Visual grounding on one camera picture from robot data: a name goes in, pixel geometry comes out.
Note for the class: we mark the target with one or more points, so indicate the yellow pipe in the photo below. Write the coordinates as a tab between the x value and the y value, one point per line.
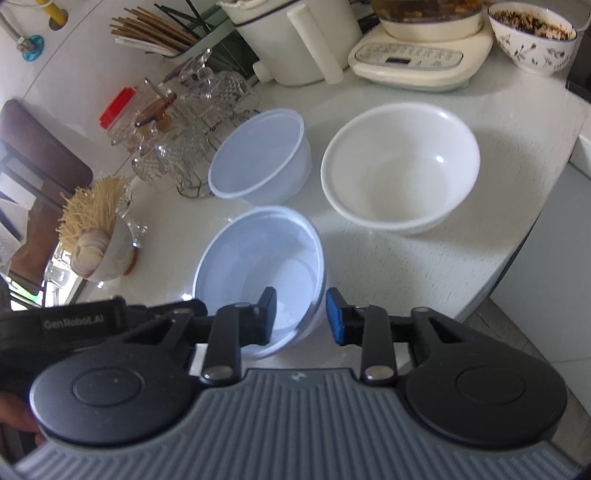
54	11

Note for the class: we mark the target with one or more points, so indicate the small ceramic bowl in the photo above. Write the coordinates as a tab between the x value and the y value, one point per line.
117	258

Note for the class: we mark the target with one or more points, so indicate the bundle of wooden chopsticks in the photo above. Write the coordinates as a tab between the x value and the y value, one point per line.
152	30

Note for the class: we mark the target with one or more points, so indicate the plain white bowl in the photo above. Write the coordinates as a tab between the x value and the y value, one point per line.
401	170

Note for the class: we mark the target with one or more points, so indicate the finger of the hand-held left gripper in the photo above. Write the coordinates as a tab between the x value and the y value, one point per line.
152	309

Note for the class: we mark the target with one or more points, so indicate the tray of drinking glasses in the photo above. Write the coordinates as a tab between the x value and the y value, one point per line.
62	277

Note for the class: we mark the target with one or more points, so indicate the dried noodle bundle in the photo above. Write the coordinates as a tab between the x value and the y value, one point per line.
94	203

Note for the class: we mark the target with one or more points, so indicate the set of crystal glass cups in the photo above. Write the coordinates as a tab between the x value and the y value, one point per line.
184	138

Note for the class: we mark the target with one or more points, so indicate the floral bowl with dark leaves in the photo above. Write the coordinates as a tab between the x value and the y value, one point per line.
531	46

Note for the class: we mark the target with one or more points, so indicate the translucent plastic bowl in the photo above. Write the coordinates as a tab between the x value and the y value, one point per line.
258	152
258	258

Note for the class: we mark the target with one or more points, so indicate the black stove top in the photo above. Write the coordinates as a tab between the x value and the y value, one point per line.
579	90

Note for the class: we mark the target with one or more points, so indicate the white cabinet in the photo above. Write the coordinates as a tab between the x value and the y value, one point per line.
549	254

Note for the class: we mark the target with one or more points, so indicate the garlic bulb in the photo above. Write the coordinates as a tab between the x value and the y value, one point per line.
92	251

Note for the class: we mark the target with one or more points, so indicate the red-lid plastic jar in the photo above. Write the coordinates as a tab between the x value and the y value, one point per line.
117	107

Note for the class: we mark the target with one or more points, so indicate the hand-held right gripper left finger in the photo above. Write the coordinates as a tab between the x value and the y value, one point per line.
265	318

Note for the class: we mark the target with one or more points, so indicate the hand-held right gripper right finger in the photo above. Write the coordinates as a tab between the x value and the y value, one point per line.
334	318

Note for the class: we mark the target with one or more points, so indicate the white electric cooking pot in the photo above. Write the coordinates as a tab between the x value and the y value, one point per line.
286	41

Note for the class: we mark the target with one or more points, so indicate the person's left hand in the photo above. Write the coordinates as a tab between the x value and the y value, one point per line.
18	413

